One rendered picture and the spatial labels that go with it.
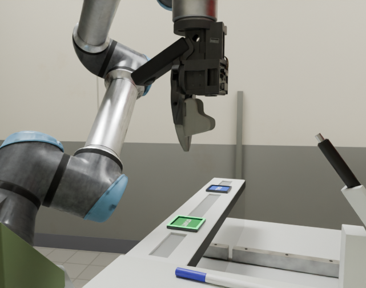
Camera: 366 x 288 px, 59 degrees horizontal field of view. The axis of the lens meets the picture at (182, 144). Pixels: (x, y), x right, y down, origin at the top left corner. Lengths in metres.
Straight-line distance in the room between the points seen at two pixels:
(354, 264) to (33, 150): 0.57
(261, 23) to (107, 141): 1.85
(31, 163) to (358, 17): 2.27
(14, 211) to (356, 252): 0.52
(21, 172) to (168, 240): 0.30
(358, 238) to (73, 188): 0.51
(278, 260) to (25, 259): 0.50
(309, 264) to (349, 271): 0.41
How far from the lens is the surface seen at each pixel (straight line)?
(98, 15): 0.79
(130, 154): 2.53
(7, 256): 0.56
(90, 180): 0.68
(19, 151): 0.69
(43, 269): 0.65
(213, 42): 0.54
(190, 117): 0.54
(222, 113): 2.38
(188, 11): 0.54
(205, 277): 0.41
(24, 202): 0.66
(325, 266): 0.78
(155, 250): 0.51
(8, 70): 3.03
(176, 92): 0.52
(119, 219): 2.69
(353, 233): 0.36
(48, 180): 0.68
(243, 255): 0.78
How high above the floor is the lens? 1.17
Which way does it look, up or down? 6 degrees down
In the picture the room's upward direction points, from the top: straight up
